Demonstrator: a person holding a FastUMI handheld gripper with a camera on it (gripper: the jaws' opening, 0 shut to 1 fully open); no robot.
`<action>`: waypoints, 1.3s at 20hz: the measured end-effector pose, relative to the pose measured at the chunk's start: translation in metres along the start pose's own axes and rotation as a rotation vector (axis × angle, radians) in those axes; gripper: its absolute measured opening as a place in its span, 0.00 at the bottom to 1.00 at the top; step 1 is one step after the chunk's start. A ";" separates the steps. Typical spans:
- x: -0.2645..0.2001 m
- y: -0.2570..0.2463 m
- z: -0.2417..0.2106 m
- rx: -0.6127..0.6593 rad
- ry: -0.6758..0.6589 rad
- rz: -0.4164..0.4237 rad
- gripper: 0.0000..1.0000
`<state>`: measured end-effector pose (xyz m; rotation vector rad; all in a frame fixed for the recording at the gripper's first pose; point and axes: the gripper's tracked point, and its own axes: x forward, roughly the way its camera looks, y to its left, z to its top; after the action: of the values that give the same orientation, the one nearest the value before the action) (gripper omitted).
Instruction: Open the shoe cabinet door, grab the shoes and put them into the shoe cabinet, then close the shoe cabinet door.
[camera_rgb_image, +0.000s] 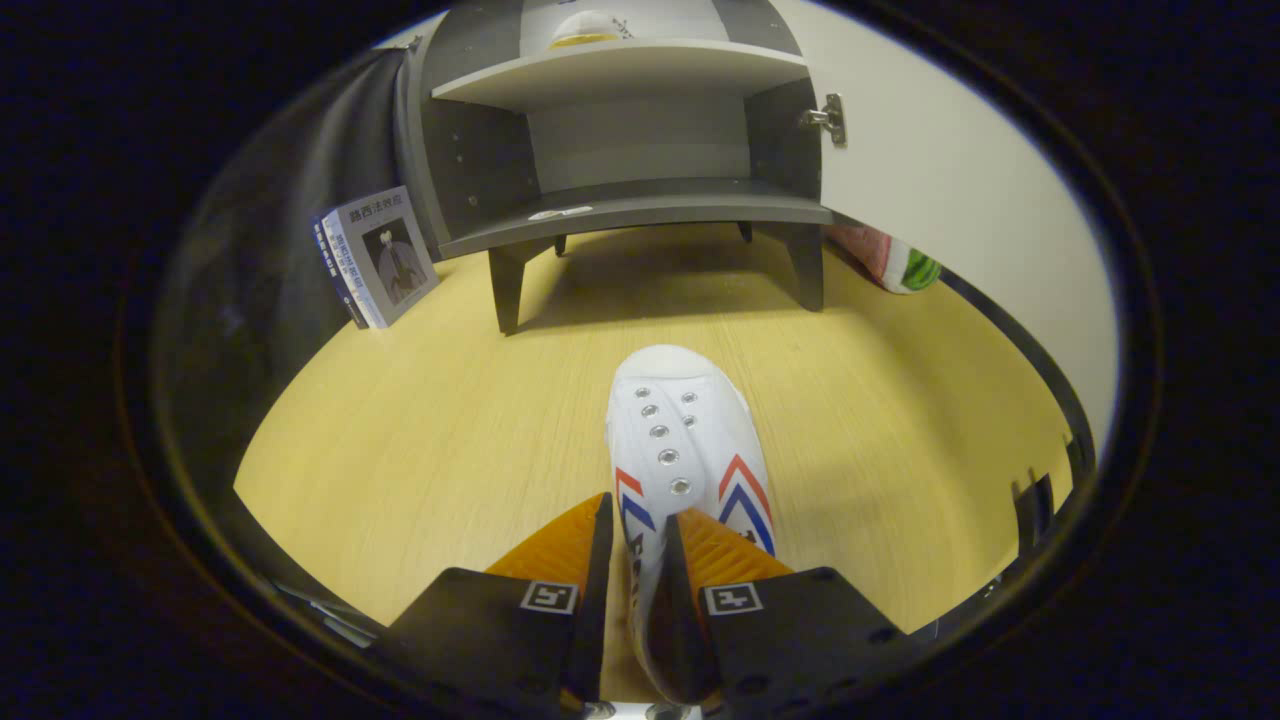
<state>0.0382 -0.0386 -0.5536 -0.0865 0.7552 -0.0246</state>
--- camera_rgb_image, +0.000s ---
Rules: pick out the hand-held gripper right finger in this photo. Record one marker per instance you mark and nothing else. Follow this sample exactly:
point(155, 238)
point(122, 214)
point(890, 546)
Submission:
point(685, 610)

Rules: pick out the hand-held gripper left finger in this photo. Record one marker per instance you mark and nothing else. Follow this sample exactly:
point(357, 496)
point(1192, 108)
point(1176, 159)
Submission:
point(597, 600)

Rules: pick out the white shoe red blue stripes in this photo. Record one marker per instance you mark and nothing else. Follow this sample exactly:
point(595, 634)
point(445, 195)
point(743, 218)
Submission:
point(680, 430)

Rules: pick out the grey shoe cabinet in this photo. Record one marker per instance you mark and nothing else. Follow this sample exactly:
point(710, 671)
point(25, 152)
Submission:
point(640, 200)

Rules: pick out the white shoe cabinet door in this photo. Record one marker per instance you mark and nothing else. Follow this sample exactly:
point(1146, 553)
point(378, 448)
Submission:
point(950, 150)

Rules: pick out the metal door hinge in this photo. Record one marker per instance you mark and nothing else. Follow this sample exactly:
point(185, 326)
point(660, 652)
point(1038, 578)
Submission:
point(828, 118)

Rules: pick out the blue and white book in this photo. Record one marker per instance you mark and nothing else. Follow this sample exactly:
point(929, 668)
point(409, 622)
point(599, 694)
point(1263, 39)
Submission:
point(385, 255)

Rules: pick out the watermelon plush toy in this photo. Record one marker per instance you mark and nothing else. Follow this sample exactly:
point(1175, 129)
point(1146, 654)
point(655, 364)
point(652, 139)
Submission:
point(895, 262)

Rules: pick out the black backdrop cloth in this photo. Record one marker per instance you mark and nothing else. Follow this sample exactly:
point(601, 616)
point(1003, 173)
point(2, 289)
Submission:
point(260, 250)

